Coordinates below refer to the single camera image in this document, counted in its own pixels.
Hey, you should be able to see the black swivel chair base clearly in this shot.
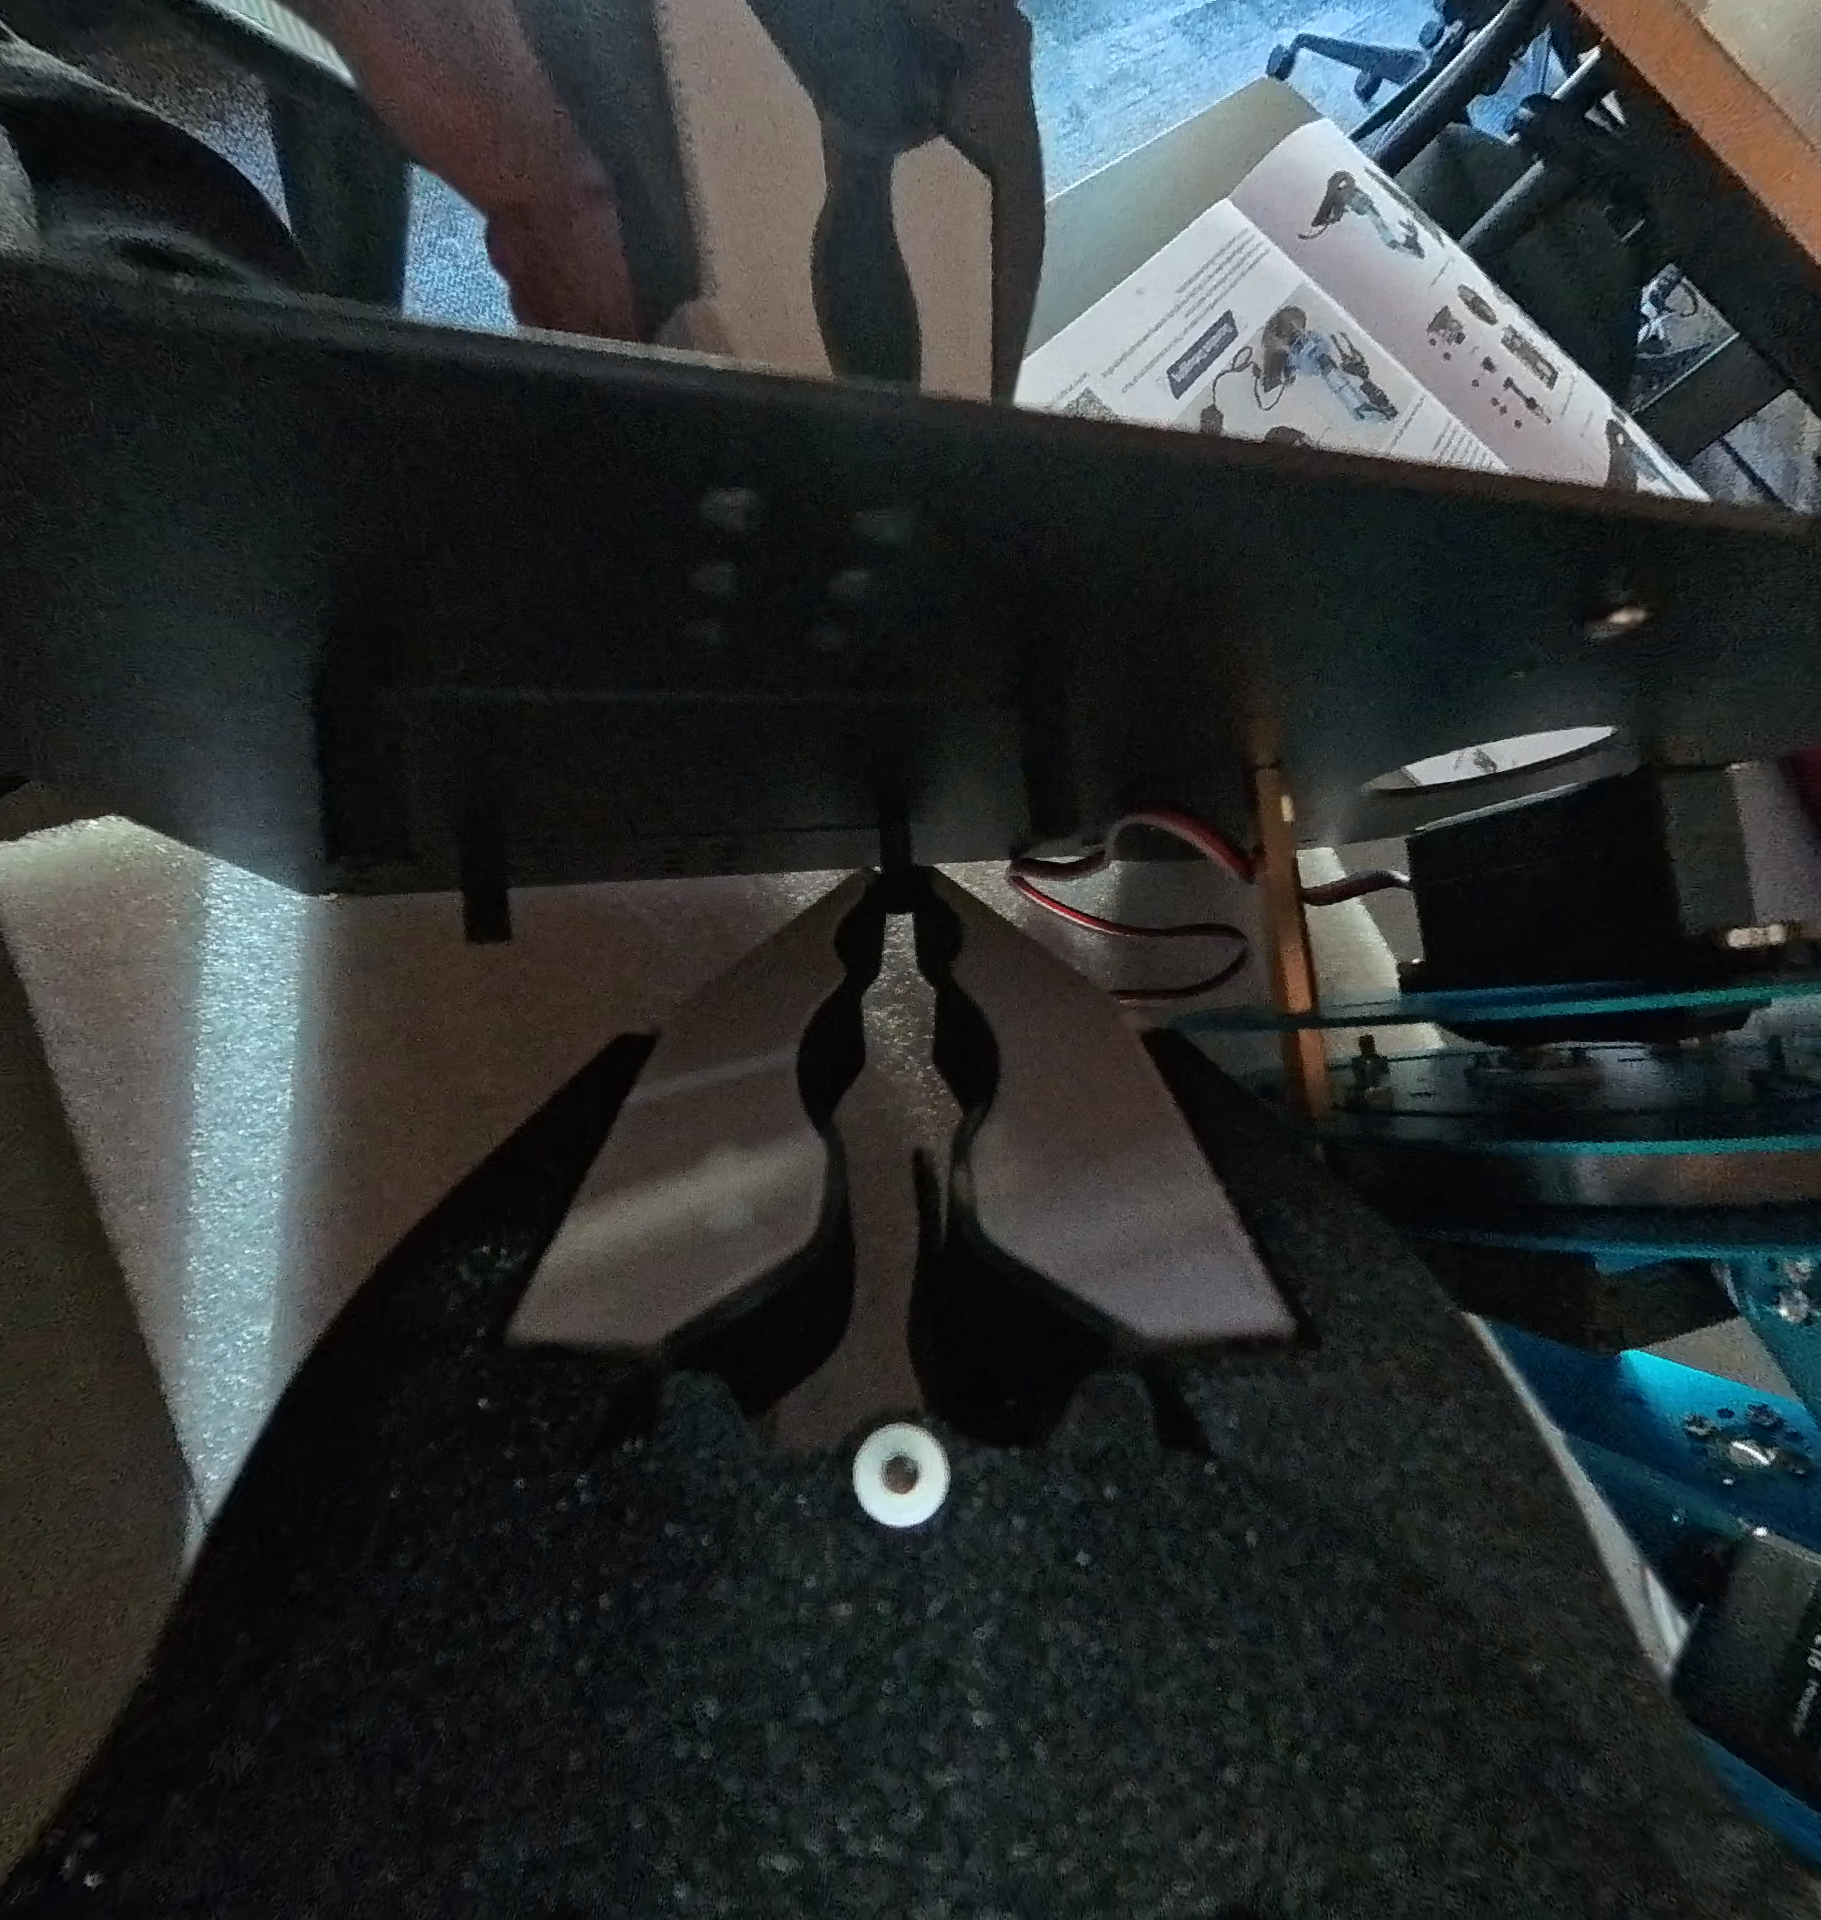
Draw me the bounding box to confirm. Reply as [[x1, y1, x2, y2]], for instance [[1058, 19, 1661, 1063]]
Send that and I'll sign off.
[[1270, 28, 1429, 104]]

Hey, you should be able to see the printed instruction manual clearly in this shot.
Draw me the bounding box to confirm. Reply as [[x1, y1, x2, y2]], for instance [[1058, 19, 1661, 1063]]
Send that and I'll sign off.
[[1018, 120, 1707, 505]]

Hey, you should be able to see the white foam sheet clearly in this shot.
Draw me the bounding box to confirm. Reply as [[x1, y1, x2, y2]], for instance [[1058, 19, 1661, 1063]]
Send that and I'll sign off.
[[0, 818, 1392, 1517]]

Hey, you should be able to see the grey mesh chair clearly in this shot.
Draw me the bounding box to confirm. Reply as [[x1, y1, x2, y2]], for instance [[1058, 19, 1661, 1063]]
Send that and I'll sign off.
[[175, 0, 409, 310]]

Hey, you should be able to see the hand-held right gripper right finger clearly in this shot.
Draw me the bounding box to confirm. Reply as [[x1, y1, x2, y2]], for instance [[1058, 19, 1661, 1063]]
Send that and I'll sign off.
[[907, 875, 1296, 1350]]

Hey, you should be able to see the servo cable with black connector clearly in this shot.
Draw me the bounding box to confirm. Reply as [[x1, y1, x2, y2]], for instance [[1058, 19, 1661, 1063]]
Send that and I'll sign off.
[[1007, 810, 1257, 1004]]

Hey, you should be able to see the black hex standoff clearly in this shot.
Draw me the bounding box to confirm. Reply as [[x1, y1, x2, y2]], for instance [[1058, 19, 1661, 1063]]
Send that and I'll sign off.
[[874, 757, 924, 915]]

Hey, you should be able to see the person's left forearm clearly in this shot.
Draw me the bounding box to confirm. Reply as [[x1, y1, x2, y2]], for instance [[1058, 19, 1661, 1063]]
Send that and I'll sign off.
[[293, 0, 644, 345]]

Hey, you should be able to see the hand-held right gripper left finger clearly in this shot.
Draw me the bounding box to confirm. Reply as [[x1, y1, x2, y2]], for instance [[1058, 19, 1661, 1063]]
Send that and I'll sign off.
[[504, 875, 891, 1355]]

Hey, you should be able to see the brown wooden table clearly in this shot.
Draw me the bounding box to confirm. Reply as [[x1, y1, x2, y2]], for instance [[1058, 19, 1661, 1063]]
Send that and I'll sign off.
[[1360, 0, 1821, 468]]

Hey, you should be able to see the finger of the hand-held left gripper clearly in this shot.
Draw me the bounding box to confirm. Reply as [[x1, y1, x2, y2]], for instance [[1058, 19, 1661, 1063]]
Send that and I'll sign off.
[[867, 91, 1020, 404], [652, 0, 874, 380]]

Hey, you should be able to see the person's black clothing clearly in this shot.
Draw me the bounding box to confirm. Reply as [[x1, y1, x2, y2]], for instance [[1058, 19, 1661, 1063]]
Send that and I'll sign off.
[[0, 0, 296, 295]]

